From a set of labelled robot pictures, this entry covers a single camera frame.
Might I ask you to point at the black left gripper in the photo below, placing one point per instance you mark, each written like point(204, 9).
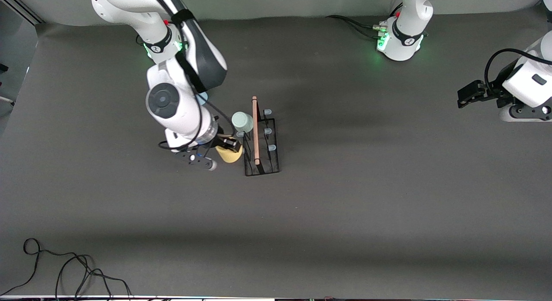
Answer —
point(493, 91)

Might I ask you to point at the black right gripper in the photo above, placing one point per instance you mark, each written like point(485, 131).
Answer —
point(222, 142)

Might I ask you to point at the yellow plastic cup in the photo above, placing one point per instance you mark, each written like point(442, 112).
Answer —
point(230, 157)

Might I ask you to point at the pale green plastic cup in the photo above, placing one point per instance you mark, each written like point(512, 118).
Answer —
point(242, 122)

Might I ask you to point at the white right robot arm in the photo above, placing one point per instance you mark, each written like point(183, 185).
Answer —
point(172, 111)

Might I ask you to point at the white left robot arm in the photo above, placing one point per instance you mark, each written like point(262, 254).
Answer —
point(405, 42)

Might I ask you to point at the light blue plastic cup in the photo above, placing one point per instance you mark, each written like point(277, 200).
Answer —
point(202, 98)

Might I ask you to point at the dark grey table mat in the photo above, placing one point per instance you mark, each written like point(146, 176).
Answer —
point(345, 206)

